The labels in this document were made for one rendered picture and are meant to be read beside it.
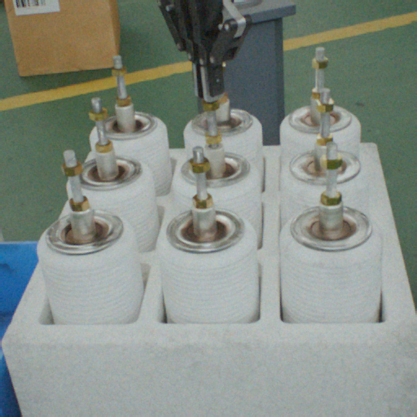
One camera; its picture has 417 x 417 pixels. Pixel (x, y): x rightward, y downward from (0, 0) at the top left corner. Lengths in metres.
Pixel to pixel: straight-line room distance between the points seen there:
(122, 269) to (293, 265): 0.16
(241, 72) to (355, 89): 0.50
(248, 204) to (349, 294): 0.16
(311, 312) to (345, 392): 0.08
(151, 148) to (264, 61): 0.35
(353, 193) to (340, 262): 0.13
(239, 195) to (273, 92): 0.46
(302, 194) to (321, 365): 0.18
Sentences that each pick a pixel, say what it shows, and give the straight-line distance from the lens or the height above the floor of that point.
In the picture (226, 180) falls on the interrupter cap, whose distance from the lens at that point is 0.79.
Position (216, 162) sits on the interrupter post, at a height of 0.27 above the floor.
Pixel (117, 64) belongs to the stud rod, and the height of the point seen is 0.33.
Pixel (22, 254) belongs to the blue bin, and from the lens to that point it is 1.00.
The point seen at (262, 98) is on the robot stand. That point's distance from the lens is 1.22.
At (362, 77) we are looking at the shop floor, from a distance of 1.69.
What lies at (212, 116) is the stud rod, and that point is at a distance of 0.78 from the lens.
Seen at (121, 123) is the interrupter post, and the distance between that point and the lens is 0.92.
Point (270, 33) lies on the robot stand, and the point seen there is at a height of 0.26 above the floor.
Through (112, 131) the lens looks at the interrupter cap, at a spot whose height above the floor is 0.25.
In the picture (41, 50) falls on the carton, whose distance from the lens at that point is 1.85.
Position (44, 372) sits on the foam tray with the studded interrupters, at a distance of 0.76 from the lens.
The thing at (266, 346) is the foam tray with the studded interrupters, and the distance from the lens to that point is 0.70.
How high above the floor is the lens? 0.64
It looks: 32 degrees down
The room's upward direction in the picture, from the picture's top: 5 degrees counter-clockwise
